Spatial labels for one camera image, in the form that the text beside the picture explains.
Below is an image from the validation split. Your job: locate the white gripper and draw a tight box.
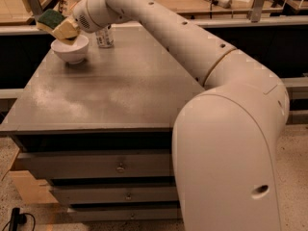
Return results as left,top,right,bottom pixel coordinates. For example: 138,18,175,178
52,0,96,45

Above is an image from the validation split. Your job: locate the green and yellow sponge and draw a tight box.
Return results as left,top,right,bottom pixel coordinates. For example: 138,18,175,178
36,9,65,34

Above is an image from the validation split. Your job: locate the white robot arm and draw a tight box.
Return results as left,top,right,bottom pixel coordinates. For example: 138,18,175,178
53,0,289,231

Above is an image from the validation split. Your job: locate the white bowl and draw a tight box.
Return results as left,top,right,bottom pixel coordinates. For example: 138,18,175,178
51,35,90,64

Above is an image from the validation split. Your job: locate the clear plastic water bottle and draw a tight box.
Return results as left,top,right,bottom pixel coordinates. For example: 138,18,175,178
95,25,114,48

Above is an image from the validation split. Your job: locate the grey drawer cabinet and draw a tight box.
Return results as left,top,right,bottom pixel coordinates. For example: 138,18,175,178
0,26,206,223

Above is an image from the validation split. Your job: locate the top grey drawer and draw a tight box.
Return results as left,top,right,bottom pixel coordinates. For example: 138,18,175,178
15,150,173,179

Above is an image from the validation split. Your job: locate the grey drawer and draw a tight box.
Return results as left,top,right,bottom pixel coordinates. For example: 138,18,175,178
67,202,182,222
15,150,173,179
51,183,178,205

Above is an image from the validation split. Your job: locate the cardboard box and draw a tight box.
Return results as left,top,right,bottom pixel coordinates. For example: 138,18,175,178
1,147,60,205

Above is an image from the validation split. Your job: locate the middle grey drawer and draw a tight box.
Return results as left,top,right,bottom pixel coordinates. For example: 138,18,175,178
51,183,178,205

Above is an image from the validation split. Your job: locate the bottom grey drawer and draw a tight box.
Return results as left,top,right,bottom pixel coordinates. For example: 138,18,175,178
67,202,182,222

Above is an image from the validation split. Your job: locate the black power plug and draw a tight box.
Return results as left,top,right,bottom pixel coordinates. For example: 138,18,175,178
1,207,36,231

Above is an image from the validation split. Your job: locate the grey metal railing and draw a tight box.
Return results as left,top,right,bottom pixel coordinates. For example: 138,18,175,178
0,0,308,37

